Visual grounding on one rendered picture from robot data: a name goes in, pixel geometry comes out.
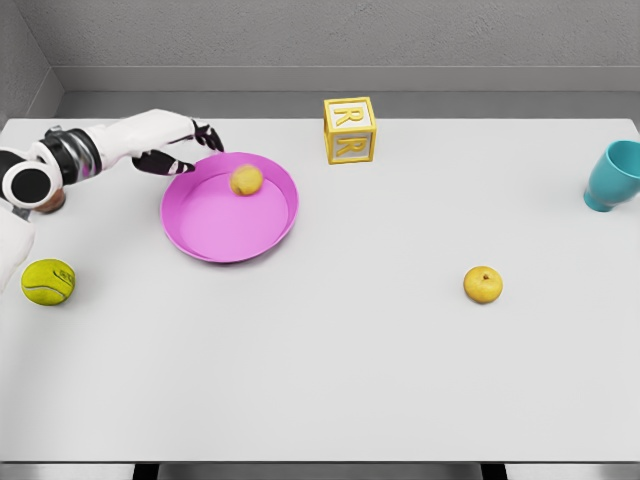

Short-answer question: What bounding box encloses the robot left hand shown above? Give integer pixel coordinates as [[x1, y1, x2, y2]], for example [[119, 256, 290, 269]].
[[117, 108, 226, 177]]

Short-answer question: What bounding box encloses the yellow lemon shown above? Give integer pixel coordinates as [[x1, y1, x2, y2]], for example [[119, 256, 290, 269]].
[[229, 164, 265, 198]]

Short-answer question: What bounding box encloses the pink plate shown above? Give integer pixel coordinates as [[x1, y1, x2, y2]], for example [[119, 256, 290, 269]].
[[159, 151, 300, 264]]

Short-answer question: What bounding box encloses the brown round object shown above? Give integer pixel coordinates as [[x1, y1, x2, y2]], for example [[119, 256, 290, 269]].
[[37, 187, 67, 215]]

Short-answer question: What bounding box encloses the yellow letter R block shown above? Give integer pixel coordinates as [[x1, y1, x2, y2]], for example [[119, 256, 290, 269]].
[[323, 96, 377, 166]]

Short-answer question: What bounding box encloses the yellow-green tennis ball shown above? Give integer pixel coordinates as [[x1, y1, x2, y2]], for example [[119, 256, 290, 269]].
[[20, 258, 77, 307]]

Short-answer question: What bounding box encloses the yellow pear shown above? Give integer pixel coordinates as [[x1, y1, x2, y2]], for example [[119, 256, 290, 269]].
[[462, 265, 504, 305]]

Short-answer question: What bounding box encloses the teal cup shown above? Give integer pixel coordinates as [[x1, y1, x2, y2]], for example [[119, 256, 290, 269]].
[[582, 139, 640, 214]]

